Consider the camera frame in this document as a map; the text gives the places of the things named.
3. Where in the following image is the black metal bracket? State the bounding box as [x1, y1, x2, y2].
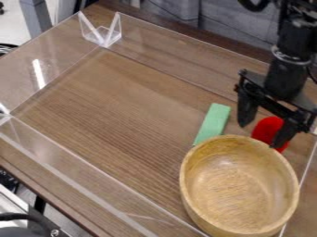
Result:
[26, 207, 72, 237]

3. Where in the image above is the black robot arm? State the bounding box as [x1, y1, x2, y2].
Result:
[235, 0, 317, 148]

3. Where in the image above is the green rectangular block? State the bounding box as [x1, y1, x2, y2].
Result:
[192, 103, 231, 145]

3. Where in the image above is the red plush strawberry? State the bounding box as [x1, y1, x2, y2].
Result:
[251, 117, 283, 144]

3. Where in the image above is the grey table leg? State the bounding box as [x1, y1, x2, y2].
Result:
[18, 0, 52, 38]

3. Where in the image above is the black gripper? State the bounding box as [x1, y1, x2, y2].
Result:
[234, 69, 317, 149]

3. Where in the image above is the wooden bowl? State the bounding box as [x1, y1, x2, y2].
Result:
[179, 134, 299, 237]

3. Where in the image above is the black cable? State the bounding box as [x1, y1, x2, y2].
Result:
[0, 212, 46, 237]

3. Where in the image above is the clear acrylic tray enclosure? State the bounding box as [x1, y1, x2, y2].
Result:
[0, 11, 317, 237]

